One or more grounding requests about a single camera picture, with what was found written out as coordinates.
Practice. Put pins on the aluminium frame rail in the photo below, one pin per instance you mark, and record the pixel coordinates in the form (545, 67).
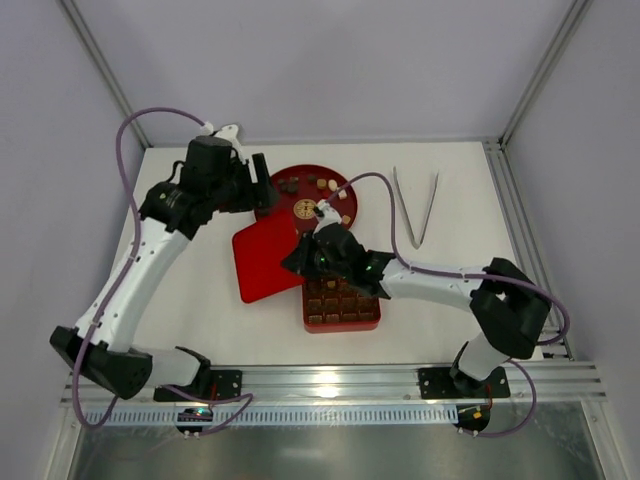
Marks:
(553, 380)

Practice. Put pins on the dark chocolate cluster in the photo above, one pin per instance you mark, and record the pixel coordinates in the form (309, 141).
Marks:
(288, 188)

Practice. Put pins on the red chocolate box with tray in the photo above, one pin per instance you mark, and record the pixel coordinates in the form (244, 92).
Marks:
(331, 305)

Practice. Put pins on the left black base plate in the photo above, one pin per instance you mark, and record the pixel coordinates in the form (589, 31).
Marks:
(214, 385)

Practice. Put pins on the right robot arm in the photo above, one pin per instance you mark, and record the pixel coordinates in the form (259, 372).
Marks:
(509, 309)

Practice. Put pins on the red rectangular box lid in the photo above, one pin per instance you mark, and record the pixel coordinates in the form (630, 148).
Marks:
(258, 251)

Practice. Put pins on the round red plate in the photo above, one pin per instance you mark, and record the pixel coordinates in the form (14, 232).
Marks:
(301, 205)

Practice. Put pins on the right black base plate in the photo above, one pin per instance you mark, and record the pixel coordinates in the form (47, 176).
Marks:
(436, 383)

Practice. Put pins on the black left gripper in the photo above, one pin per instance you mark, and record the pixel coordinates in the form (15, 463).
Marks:
(261, 179)

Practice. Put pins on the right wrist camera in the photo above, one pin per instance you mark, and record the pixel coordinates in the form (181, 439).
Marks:
(326, 215)

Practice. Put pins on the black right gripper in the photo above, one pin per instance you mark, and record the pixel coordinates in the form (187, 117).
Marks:
(304, 257)

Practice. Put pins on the slotted cable duct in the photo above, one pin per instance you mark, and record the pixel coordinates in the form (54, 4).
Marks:
(260, 414)

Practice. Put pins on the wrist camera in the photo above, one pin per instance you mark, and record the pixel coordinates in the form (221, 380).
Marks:
(229, 132)
(326, 215)

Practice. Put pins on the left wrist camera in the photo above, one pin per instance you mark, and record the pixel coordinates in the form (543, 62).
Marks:
(229, 132)

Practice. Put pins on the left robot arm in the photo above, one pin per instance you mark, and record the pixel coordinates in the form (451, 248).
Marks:
(213, 178)

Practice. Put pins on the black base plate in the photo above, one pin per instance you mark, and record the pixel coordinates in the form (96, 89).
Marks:
(436, 383)
(214, 385)

